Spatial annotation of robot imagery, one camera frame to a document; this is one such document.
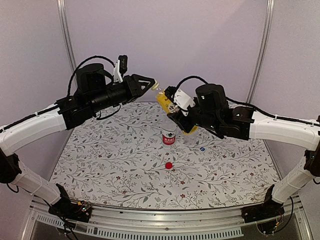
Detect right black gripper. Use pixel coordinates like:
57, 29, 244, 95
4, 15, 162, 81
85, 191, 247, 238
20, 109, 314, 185
168, 96, 221, 133

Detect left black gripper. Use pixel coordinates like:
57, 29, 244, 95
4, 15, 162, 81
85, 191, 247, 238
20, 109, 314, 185
89, 73, 156, 113

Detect pale yellow bottle cap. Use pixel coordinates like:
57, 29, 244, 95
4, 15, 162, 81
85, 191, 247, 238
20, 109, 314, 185
151, 80, 160, 91

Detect clear plastic bottle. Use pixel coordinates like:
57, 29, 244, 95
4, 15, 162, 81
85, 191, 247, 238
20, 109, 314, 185
183, 130, 197, 146

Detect red cap water bottle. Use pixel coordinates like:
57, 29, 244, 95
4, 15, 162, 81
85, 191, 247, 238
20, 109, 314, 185
161, 118, 177, 149

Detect yellow juice bottle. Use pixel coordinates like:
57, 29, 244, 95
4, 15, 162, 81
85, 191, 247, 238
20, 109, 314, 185
155, 87, 198, 135

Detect red bottle cap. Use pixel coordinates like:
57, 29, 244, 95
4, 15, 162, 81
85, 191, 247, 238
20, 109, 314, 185
165, 162, 173, 170

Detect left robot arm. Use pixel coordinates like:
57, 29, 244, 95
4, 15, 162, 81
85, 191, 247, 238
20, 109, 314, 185
0, 61, 157, 217

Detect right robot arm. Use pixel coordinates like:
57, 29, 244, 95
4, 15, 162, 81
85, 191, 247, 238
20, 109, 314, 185
164, 83, 320, 218

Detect floral table mat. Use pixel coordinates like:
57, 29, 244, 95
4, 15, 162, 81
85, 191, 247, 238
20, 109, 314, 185
50, 102, 279, 210

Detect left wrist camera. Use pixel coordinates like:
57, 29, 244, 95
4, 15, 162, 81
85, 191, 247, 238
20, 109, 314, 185
113, 55, 128, 83

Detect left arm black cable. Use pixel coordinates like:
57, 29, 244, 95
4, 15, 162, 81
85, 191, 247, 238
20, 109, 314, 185
67, 55, 117, 97

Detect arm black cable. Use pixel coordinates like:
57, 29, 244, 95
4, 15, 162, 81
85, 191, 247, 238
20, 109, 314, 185
284, 174, 320, 226
67, 55, 117, 97

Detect left metal frame post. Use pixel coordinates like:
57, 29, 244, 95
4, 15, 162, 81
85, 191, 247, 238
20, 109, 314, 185
56, 0, 76, 71

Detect metal frame post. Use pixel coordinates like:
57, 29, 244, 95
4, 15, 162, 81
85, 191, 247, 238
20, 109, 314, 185
246, 0, 275, 104
56, 0, 76, 71

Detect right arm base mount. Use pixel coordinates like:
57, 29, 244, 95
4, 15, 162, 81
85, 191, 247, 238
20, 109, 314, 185
241, 184, 285, 235

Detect right metal frame post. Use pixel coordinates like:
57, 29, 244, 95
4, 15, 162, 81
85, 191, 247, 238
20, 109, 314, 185
246, 0, 275, 104

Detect aluminium front rail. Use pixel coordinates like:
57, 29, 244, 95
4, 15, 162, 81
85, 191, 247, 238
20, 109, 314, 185
21, 195, 313, 240

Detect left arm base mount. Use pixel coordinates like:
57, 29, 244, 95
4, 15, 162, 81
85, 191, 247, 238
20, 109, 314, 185
48, 184, 92, 223

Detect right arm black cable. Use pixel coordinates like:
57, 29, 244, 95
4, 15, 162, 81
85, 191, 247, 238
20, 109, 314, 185
284, 174, 320, 226

